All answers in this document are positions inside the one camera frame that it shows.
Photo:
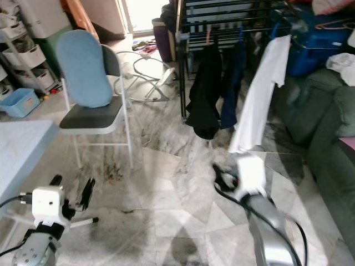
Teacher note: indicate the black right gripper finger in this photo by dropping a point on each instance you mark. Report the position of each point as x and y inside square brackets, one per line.
[219, 169]
[221, 182]

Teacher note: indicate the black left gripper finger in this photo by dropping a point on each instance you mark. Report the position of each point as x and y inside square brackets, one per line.
[56, 181]
[88, 195]

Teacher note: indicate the white shirt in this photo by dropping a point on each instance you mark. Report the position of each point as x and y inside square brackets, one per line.
[258, 105]

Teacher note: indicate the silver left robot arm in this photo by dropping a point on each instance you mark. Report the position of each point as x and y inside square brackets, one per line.
[36, 252]

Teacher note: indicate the pink plastic hanger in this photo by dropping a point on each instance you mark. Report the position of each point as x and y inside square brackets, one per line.
[209, 37]
[333, 25]

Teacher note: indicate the light blue folding table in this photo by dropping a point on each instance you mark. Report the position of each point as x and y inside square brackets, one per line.
[25, 155]

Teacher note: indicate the navy garment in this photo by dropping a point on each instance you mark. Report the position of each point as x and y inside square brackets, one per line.
[230, 105]

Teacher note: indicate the black garment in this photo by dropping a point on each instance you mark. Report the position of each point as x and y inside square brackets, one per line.
[204, 100]

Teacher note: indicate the white grey folding chair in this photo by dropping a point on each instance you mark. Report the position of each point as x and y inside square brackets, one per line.
[91, 119]

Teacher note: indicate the blue plastic basket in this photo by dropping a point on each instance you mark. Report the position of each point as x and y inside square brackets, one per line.
[21, 103]

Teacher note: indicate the green sofa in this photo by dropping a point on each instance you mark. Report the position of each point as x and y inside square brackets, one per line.
[310, 122]

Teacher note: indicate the black metal drying rack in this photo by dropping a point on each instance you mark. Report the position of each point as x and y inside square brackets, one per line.
[181, 66]

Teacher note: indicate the light blue chair cushion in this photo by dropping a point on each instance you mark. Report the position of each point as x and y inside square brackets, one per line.
[84, 69]

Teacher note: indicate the pink cushion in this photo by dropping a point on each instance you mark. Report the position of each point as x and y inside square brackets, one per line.
[348, 143]

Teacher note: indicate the green cabinet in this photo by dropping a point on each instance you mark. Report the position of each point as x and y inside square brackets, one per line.
[52, 55]

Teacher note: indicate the white drawer shelf unit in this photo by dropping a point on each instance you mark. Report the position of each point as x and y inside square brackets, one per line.
[28, 55]

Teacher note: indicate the red slippers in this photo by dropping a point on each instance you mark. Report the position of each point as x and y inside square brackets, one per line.
[146, 48]

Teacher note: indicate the dark purple suitcase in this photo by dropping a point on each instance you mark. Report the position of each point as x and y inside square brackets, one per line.
[162, 39]

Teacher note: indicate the blue suitcase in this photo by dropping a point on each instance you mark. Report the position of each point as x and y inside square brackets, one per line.
[316, 50]

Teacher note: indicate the crumpled white cloth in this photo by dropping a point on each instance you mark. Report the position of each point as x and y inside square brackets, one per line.
[341, 66]

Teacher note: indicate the white cabinet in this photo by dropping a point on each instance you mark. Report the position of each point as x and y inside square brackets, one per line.
[44, 16]

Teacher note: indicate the brown wooden board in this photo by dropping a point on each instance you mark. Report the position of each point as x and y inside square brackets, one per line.
[80, 15]

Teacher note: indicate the pink white pillow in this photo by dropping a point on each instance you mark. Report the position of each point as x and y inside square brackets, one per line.
[333, 6]

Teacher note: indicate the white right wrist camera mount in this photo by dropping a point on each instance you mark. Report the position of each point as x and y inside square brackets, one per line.
[249, 176]

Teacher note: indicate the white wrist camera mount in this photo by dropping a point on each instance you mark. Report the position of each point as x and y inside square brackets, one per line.
[249, 176]
[48, 206]

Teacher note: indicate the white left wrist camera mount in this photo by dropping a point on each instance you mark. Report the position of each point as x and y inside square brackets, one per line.
[48, 206]

